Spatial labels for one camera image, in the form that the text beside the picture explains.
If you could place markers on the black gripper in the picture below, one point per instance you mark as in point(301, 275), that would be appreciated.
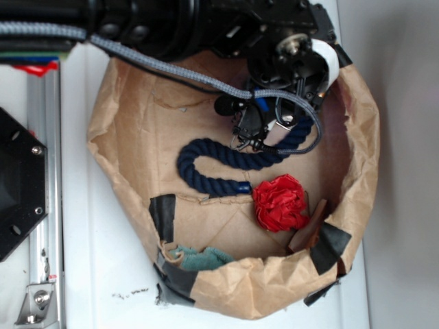
point(287, 78)

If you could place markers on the silver keys bunch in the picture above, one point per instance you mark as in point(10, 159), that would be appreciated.
point(287, 123)

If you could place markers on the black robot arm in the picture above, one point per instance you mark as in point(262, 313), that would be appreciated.
point(153, 35)

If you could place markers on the red crumpled paper ball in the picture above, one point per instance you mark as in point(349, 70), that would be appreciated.
point(280, 204)

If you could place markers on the brown wooden piece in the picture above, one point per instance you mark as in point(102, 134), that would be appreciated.
point(307, 237)

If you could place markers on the brown paper bag container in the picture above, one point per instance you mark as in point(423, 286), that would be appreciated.
point(138, 127)

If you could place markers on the teal green cloth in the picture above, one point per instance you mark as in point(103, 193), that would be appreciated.
point(208, 259)

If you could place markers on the aluminium extrusion rail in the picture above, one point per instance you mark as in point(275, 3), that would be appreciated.
point(45, 241)

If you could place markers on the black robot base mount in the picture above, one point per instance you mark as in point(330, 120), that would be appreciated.
point(23, 183)

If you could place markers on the metal corner bracket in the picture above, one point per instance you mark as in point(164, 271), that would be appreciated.
point(39, 308)

